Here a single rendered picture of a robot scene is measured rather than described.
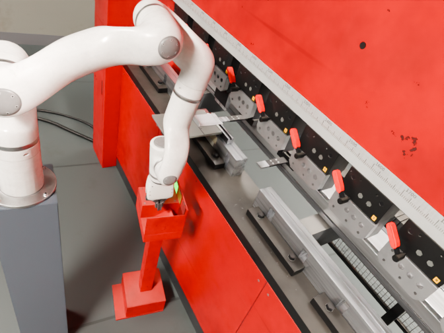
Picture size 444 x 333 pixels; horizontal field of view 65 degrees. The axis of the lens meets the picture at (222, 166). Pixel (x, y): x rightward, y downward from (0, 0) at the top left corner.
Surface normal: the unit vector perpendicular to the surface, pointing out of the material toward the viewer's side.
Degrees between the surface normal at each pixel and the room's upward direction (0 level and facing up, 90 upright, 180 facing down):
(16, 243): 90
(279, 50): 90
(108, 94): 90
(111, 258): 0
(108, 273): 0
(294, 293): 0
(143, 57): 110
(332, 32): 90
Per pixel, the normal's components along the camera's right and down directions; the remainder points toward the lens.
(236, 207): 0.24, -0.74
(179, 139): 0.53, -0.10
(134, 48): -0.32, 0.67
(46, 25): 0.40, 0.66
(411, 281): -0.84, 0.17
